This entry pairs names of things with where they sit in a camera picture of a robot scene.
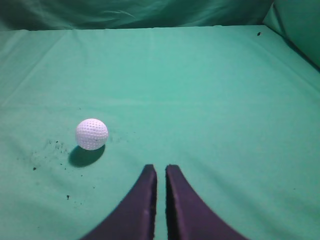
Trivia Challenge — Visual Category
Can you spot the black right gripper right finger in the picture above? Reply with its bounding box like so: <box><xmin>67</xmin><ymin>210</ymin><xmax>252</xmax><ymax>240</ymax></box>
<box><xmin>165</xmin><ymin>164</ymin><xmax>246</xmax><ymax>240</ymax></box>

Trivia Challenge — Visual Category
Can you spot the white dimpled golf ball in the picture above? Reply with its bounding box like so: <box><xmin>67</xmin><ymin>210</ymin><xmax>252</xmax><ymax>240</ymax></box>
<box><xmin>75</xmin><ymin>118</ymin><xmax>109</xmax><ymax>151</ymax></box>

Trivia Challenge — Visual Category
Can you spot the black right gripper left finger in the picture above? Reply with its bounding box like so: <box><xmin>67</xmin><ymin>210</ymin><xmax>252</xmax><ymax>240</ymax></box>
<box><xmin>82</xmin><ymin>164</ymin><xmax>157</xmax><ymax>240</ymax></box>

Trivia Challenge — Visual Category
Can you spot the green table cloth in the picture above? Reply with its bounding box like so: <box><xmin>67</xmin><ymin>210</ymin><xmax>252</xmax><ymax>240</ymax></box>
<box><xmin>0</xmin><ymin>0</ymin><xmax>320</xmax><ymax>240</ymax></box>

